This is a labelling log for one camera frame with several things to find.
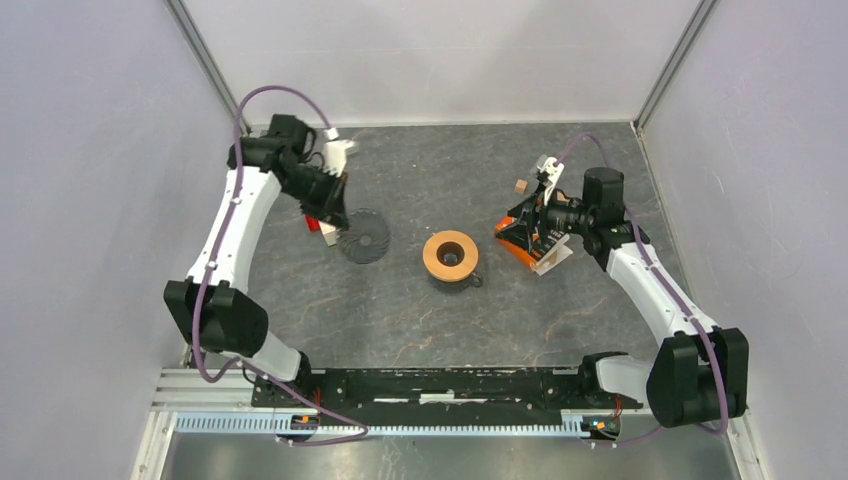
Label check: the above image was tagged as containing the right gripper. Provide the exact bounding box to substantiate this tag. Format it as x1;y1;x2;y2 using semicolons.
496;182;595;253

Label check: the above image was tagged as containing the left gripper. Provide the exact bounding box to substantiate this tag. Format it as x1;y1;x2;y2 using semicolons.
281;165;350;232

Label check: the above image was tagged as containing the glass cone dripper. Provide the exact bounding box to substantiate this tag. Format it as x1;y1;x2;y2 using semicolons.
337;208;391;264

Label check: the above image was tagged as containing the wooden dripper holder ring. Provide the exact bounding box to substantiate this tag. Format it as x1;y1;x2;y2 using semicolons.
422;229;480;281

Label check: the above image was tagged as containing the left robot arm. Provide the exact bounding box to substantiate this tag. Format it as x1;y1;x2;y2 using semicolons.
163;114;357;408

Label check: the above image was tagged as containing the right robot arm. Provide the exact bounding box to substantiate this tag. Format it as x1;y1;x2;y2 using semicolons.
494;158;749;434

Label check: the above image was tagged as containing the coffee filter box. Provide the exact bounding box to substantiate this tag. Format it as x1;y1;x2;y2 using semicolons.
494;200;573;276

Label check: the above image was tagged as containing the glass coffee server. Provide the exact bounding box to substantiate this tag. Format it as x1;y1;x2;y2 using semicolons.
428;269;484;294

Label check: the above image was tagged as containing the multicoloured block stack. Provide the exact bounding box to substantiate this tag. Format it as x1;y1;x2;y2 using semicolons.
319;222;339;247

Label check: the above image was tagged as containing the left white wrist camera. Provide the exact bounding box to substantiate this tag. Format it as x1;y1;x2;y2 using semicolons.
321;128;358;177

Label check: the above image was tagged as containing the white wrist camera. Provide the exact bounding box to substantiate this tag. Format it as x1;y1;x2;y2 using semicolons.
534;155;564;206
321;128;358;177

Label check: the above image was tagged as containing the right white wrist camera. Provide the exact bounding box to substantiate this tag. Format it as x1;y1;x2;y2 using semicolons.
534;155;564;206

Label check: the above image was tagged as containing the aluminium frame rail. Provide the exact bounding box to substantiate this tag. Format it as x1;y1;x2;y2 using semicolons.
153;367;751;416

